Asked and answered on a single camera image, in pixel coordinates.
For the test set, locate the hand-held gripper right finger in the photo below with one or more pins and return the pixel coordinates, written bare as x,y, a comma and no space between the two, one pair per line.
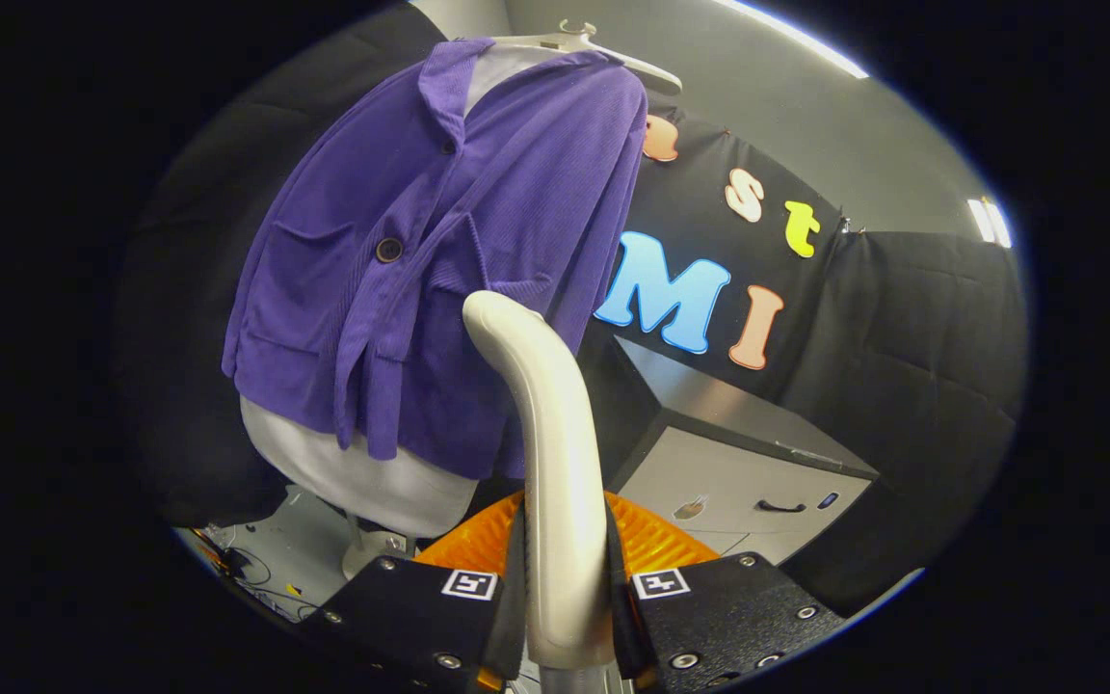
719,617

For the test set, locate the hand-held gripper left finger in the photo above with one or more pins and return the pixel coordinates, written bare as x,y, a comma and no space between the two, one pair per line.
410,617

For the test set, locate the white garment steamer head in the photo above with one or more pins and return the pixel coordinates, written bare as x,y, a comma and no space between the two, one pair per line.
560,463

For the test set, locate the purple jacket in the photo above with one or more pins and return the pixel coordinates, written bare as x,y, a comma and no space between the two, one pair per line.
516,202

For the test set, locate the white steamer base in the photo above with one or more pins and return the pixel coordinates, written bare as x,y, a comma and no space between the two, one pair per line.
372,551

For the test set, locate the white clothes hanger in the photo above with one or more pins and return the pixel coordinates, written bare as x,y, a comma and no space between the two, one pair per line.
613,53

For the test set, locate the grey cabinet with dark top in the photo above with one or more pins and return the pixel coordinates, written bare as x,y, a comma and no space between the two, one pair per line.
738,482

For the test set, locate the rectangular ceiling light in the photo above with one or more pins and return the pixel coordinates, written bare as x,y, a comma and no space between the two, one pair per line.
989,222

